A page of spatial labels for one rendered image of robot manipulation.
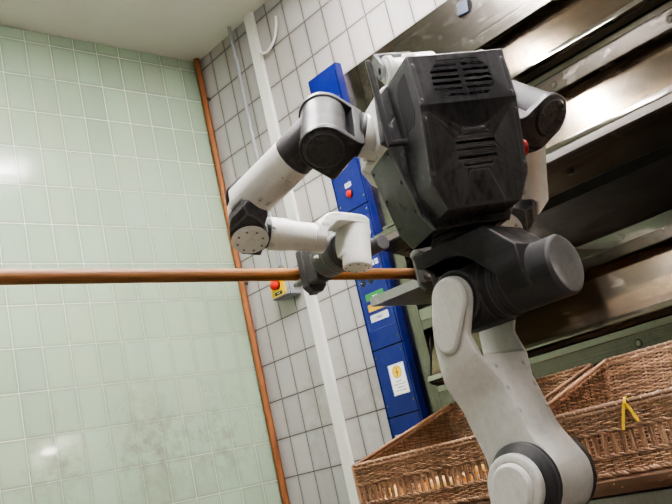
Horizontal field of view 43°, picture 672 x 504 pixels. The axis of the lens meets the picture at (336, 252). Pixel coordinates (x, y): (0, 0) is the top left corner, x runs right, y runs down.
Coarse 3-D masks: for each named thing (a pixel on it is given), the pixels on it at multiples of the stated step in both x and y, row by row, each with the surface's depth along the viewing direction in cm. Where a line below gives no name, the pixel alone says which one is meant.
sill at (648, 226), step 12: (660, 216) 228; (624, 228) 235; (636, 228) 233; (648, 228) 230; (660, 228) 228; (600, 240) 240; (612, 240) 238; (624, 240) 235; (588, 252) 243; (600, 252) 241; (420, 312) 289
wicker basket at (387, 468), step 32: (544, 384) 248; (448, 416) 273; (384, 448) 251; (416, 448) 259; (448, 448) 215; (480, 448) 208; (384, 480) 232; (416, 480) 224; (448, 480) 216; (480, 480) 208
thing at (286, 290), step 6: (282, 282) 330; (288, 282) 330; (294, 282) 332; (270, 288) 336; (282, 288) 330; (288, 288) 329; (294, 288) 331; (276, 294) 333; (282, 294) 330; (288, 294) 330; (294, 294) 332; (276, 300) 335; (282, 300) 338
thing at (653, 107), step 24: (624, 120) 220; (648, 120) 218; (576, 144) 230; (600, 144) 228; (624, 144) 229; (648, 144) 230; (552, 168) 239; (576, 168) 240; (600, 168) 242; (552, 192) 254
